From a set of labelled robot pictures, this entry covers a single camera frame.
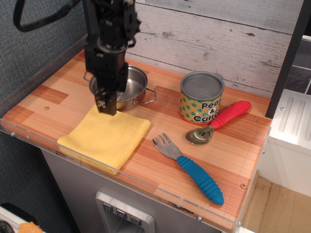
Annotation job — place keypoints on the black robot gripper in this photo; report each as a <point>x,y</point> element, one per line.
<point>110,71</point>

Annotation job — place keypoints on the small stainless steel pan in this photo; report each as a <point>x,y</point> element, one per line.
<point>136,90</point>

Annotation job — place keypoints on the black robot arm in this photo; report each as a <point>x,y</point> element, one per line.
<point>111,29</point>

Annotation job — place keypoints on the yellow folded cloth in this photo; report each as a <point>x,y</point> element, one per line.
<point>105,141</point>

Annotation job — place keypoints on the peas and carrots toy can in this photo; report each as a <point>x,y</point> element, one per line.
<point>200,97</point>

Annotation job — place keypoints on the clear acrylic edge guard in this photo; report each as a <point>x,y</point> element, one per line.
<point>79,182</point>

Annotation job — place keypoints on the grey toy fridge dispenser panel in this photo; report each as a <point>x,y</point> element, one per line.
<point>120,217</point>

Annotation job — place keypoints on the orange black object corner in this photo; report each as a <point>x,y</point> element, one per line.
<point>15,220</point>

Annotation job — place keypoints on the white toy sink unit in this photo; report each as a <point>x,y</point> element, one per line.
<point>286,156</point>

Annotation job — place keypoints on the blue handled fork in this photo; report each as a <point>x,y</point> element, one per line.
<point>203,180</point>

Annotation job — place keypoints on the red handled spoon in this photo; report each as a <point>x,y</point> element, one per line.
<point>202,136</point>

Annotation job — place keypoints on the dark right vertical post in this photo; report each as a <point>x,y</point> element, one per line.
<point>299,29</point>

